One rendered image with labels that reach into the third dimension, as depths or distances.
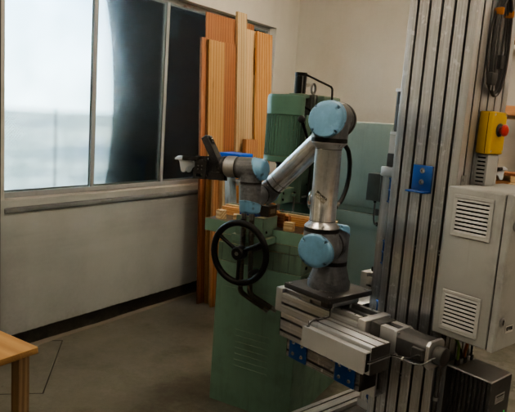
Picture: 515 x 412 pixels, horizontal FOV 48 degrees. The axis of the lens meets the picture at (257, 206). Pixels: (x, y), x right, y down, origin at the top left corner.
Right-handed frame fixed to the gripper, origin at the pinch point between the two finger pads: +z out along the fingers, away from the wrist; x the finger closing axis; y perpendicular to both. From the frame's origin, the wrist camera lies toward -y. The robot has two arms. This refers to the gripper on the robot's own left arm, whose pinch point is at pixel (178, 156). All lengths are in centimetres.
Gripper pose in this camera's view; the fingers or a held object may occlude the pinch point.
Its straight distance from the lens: 214.9
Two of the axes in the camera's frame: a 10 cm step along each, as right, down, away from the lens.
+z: -9.1, -1.0, 4.1
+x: 4.2, -0.3, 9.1
